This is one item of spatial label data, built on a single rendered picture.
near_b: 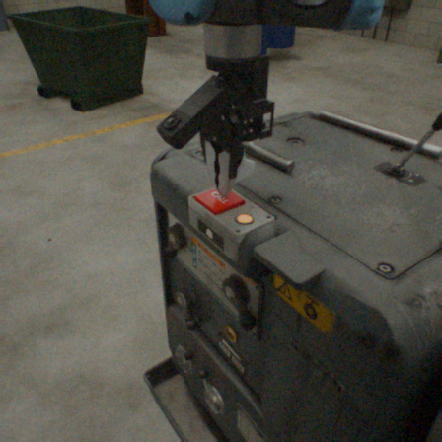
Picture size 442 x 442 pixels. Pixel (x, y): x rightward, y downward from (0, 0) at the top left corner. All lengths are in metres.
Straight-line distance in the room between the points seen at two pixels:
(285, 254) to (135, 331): 1.65
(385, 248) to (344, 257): 0.06
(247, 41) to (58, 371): 1.79
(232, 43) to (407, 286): 0.36
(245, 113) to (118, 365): 1.63
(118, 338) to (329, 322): 1.68
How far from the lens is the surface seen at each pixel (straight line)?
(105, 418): 1.93
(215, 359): 0.95
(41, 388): 2.09
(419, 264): 0.61
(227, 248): 0.63
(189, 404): 1.27
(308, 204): 0.68
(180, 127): 0.55
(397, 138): 0.92
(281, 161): 0.77
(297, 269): 0.55
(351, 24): 0.43
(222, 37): 0.56
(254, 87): 0.61
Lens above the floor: 1.61
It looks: 34 degrees down
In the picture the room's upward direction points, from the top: straight up
